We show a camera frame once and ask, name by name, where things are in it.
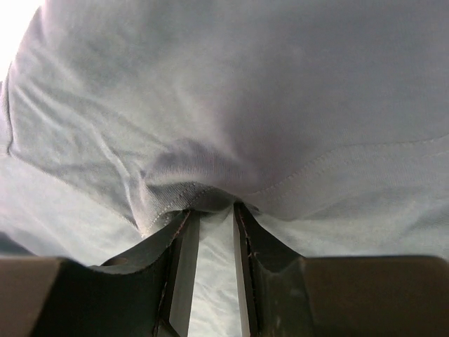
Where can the blue-grey t shirt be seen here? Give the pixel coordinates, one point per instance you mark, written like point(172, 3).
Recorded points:
point(329, 119)

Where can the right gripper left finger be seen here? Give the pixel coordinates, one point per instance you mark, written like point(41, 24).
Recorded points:
point(157, 280)

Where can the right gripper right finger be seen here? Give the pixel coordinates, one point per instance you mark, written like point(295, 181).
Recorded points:
point(271, 288)

